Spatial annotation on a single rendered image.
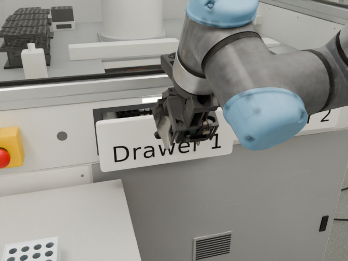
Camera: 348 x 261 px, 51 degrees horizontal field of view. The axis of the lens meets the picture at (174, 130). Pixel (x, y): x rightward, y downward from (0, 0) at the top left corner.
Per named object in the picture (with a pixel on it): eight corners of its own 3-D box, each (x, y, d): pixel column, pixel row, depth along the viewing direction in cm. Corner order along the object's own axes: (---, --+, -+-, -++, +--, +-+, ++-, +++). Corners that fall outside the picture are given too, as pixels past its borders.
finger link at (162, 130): (154, 161, 67) (168, 137, 60) (148, 133, 70) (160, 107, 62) (170, 160, 68) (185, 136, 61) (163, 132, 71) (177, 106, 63)
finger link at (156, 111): (148, 128, 65) (161, 100, 57) (147, 120, 65) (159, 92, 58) (173, 127, 66) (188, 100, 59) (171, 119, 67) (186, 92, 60)
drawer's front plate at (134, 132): (232, 154, 81) (235, 109, 76) (101, 172, 74) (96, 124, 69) (229, 150, 83) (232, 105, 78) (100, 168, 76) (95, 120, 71)
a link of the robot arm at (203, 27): (212, 25, 35) (180, -33, 39) (191, 89, 45) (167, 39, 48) (279, 12, 38) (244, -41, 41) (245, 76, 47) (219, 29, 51)
